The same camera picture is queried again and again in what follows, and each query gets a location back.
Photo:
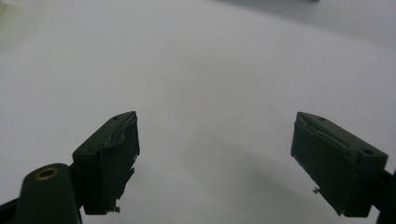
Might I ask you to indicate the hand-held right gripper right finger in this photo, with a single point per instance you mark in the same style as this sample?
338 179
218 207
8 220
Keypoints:
336 168

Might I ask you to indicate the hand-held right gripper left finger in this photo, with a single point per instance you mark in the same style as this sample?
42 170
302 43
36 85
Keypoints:
104 165

